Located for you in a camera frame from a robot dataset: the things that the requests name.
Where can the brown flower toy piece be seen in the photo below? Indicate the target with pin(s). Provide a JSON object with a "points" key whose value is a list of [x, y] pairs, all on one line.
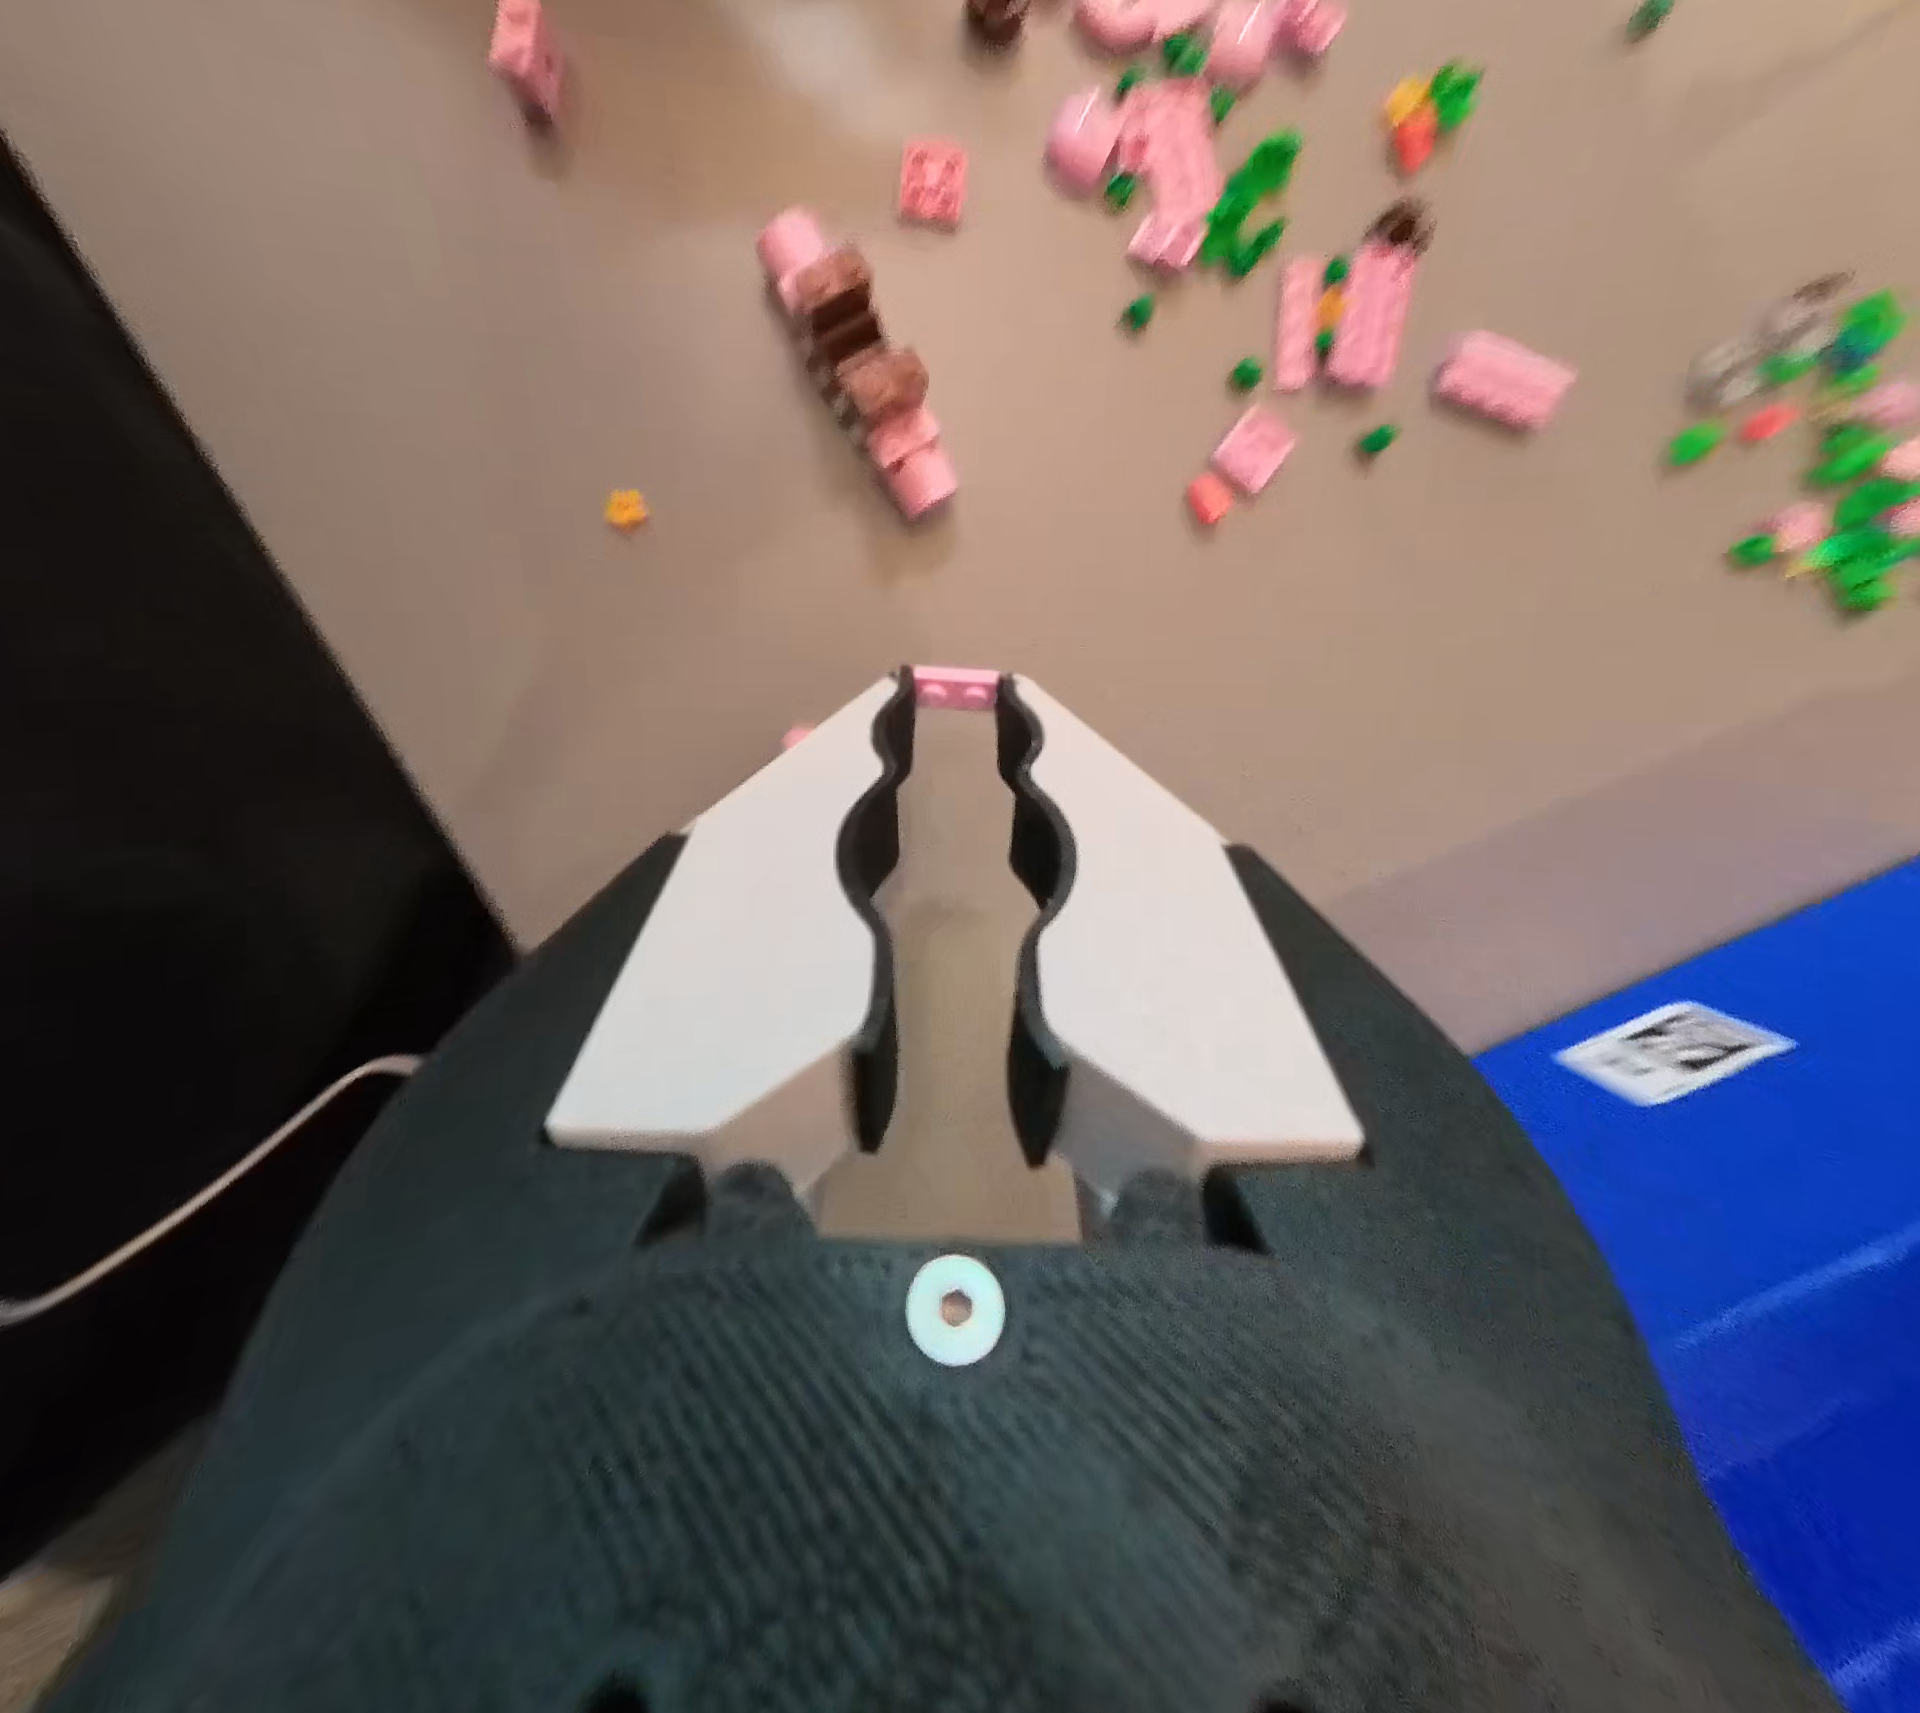
{"points": [[1403, 225]]}

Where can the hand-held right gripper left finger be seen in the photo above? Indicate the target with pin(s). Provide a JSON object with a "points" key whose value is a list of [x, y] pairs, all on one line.
{"points": [[704, 993]]}

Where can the pile of pink toy bricks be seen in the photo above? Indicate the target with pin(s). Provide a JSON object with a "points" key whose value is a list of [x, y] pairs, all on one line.
{"points": [[1170, 139]]}

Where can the pile of green toy pieces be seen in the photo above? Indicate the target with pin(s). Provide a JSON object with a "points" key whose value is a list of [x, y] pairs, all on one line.
{"points": [[1844, 453]]}

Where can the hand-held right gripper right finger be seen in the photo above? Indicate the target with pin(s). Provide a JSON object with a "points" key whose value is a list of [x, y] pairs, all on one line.
{"points": [[1200, 993]]}

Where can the red cone toy piece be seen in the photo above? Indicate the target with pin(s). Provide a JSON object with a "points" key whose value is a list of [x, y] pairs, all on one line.
{"points": [[1209, 496]]}

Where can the yellow star toy piece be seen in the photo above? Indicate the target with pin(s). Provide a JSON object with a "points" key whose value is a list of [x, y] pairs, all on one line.
{"points": [[627, 508]]}

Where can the blue plastic bin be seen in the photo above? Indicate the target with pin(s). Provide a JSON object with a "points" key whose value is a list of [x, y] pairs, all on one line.
{"points": [[1725, 1292]]}

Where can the pink brown brick assembly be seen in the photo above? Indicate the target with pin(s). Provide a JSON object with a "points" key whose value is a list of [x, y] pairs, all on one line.
{"points": [[855, 362]]}

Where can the green toy stud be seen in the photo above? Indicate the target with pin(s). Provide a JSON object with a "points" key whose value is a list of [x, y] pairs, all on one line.
{"points": [[1376, 440], [1651, 12]]}

